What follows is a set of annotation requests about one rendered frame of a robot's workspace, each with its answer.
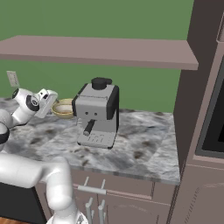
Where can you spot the grey espresso machine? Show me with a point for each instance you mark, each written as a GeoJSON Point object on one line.
{"type": "Point", "coordinates": [97, 116]}

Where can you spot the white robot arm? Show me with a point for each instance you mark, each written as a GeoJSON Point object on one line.
{"type": "Point", "coordinates": [55, 186]}

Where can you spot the black dishwasher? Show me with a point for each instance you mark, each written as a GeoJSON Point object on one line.
{"type": "Point", "coordinates": [19, 204]}

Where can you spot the black built-in oven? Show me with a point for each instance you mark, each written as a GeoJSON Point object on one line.
{"type": "Point", "coordinates": [211, 116]}

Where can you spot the brown cabinet door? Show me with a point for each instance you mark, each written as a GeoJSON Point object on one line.
{"type": "Point", "coordinates": [128, 211]}

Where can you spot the brown wall shelf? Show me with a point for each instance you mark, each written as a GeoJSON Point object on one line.
{"type": "Point", "coordinates": [96, 51]}

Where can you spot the yellow bowl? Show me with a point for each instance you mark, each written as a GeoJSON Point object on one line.
{"type": "Point", "coordinates": [62, 108]}

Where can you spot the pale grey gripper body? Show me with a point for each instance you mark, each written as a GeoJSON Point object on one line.
{"type": "Point", "coordinates": [47, 102]}

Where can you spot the white wall outlet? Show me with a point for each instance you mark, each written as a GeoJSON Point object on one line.
{"type": "Point", "coordinates": [12, 78]}

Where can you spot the brown tall cabinet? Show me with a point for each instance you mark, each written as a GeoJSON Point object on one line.
{"type": "Point", "coordinates": [198, 116]}

